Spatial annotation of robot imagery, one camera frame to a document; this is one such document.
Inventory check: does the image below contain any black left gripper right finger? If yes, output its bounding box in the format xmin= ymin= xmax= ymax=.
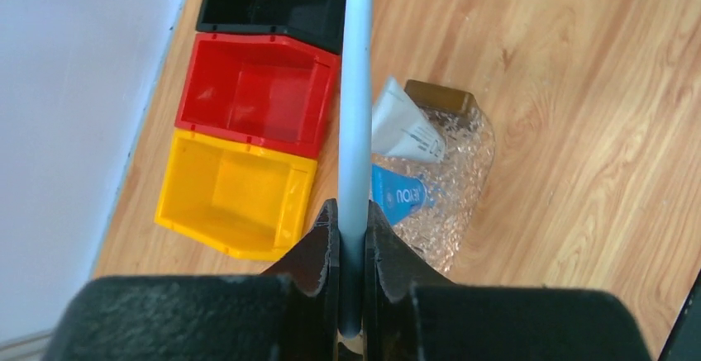
xmin=363 ymin=202 xmax=650 ymax=360

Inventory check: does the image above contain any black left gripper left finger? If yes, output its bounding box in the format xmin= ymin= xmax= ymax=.
xmin=45 ymin=199 xmax=340 ymax=360

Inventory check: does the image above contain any blue toothpaste tube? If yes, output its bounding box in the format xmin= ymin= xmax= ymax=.
xmin=371 ymin=164 xmax=435 ymax=226

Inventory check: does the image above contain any clear textured toiletry holder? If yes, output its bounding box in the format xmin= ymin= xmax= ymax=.
xmin=373 ymin=80 xmax=495 ymax=273

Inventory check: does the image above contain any white toothpaste tube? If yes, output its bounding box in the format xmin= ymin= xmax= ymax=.
xmin=371 ymin=76 xmax=446 ymax=163

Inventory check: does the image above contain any yellow plastic bin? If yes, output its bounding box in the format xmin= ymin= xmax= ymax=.
xmin=155 ymin=129 xmax=317 ymax=261

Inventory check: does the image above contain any red plastic bin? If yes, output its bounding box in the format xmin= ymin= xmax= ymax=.
xmin=174 ymin=33 xmax=341 ymax=159

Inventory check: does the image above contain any black plastic bin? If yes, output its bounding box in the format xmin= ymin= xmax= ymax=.
xmin=196 ymin=0 xmax=346 ymax=54

